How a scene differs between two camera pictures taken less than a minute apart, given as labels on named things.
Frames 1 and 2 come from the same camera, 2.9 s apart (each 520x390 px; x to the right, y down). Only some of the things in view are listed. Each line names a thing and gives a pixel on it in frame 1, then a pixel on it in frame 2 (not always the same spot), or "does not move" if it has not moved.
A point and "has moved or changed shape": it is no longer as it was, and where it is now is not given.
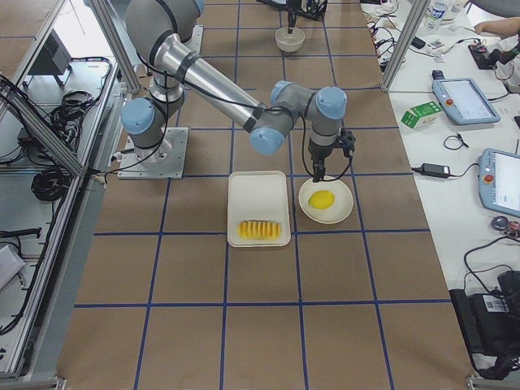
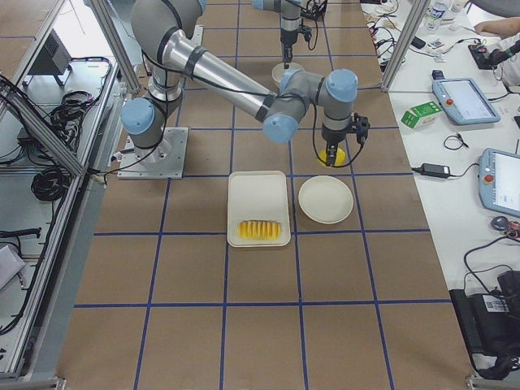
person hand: [494, 26] does not move
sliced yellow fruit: [259, 230] does not move
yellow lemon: [321, 199] to [340, 158]
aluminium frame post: [405, 44] does not move
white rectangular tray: [260, 196] does not move
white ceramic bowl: [290, 42] has moved or changed shape
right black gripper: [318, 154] to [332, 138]
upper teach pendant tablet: [465, 101] does not move
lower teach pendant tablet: [499, 181] does not move
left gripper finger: [289, 28] to [288, 41]
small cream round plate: [340, 207] does not move
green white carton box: [421, 114] does not move
